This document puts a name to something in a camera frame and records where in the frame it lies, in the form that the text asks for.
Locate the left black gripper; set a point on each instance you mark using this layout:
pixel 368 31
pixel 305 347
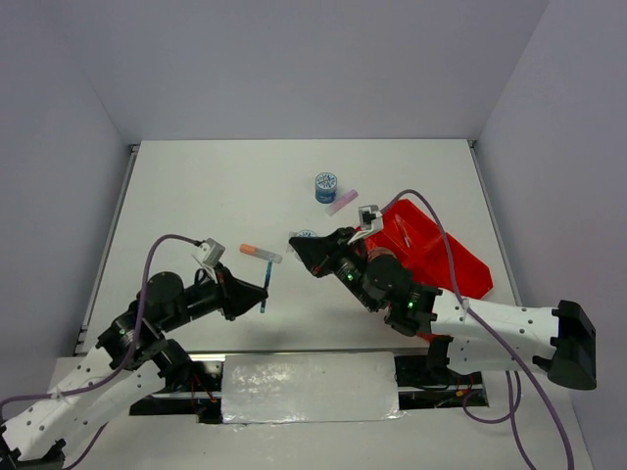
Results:
pixel 236 295

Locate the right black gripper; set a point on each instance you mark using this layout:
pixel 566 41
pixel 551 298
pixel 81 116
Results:
pixel 318 254

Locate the blue pen refill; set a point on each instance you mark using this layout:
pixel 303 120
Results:
pixel 266 285

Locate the red pen refill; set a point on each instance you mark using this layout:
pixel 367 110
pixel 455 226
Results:
pixel 403 231

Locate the large clear tape roll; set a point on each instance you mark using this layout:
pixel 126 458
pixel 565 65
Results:
pixel 378 252

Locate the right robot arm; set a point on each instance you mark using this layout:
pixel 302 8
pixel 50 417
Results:
pixel 465 335

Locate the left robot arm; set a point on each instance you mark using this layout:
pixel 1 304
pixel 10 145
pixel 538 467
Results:
pixel 131 360

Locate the near blue tape stack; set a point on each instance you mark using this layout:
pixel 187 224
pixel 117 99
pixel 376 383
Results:
pixel 306 234

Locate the blue tape stack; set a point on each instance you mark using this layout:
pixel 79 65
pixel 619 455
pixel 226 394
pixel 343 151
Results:
pixel 325 187
pixel 306 234

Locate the orange capped lead case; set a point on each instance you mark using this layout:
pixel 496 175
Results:
pixel 259 253

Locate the pink eraser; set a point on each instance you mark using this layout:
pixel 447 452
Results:
pixel 342 202

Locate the far blue tape stack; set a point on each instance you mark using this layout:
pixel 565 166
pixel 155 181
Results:
pixel 325 187

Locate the red plastic bin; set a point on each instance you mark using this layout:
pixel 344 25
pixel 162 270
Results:
pixel 427 258

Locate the silver foil base cover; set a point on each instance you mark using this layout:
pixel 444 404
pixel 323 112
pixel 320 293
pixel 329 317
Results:
pixel 309 388

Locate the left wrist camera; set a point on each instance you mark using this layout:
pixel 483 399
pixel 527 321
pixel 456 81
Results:
pixel 208 253

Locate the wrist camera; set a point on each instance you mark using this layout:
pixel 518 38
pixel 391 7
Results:
pixel 208 253
pixel 371 222

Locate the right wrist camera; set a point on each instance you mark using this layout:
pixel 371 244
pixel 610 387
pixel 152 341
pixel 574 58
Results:
pixel 371 222

